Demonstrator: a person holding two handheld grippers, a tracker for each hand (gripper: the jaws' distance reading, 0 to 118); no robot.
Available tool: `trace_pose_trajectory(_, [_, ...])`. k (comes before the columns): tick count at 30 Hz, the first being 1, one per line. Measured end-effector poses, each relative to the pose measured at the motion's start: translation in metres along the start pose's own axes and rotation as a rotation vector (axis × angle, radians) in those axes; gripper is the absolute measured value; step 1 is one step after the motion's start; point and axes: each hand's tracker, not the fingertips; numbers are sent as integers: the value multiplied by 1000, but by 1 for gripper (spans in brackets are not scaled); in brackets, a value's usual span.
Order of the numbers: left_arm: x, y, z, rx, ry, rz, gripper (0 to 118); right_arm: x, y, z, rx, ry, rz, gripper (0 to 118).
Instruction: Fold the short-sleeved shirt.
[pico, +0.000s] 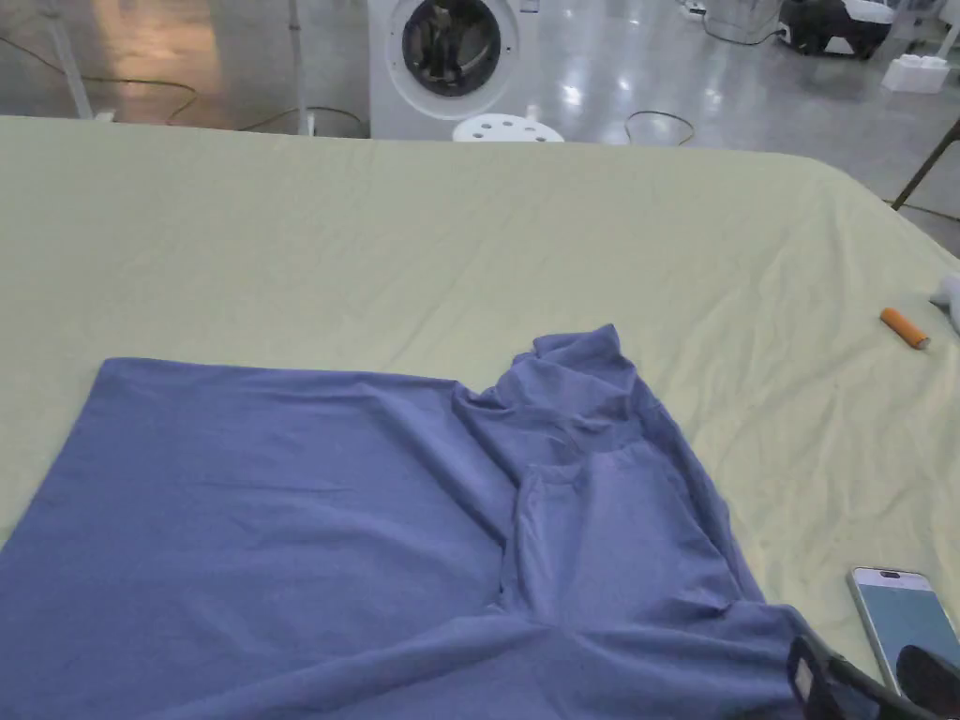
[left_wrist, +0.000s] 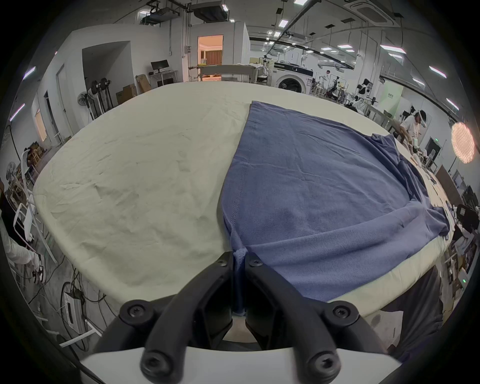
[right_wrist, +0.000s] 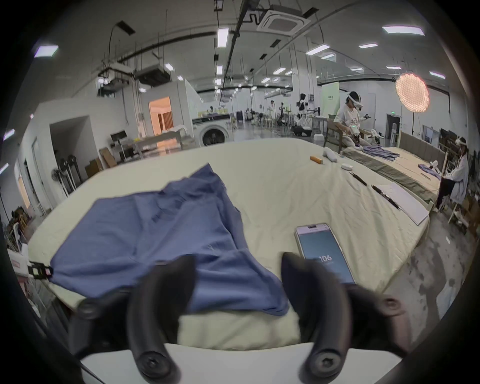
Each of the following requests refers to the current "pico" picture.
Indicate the white washing machine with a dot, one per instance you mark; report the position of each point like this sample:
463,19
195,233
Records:
442,64

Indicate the smartphone with white frame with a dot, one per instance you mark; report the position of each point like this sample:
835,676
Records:
904,622

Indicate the bed with pale green sheet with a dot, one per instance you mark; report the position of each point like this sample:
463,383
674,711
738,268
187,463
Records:
390,247

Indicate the white foam block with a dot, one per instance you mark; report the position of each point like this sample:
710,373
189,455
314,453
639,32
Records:
919,71

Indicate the blue shirt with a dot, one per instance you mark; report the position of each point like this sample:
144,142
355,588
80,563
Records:
300,525

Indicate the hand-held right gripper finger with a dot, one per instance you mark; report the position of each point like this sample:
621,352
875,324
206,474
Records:
829,682
930,671

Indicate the white hand controller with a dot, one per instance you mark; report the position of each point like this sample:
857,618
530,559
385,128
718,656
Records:
949,296

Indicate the orange cylindrical tube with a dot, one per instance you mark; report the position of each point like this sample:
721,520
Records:
904,328

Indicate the black wheeled robot base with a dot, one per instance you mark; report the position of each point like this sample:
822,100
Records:
832,26

